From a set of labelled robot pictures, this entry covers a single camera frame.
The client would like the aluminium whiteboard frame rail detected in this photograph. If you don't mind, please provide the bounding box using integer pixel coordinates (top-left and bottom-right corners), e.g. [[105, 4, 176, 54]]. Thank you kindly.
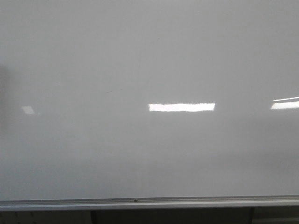
[[0, 195, 299, 211]]

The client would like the white whiteboard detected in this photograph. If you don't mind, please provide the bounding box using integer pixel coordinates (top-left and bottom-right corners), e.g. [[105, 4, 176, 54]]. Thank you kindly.
[[0, 0, 299, 200]]

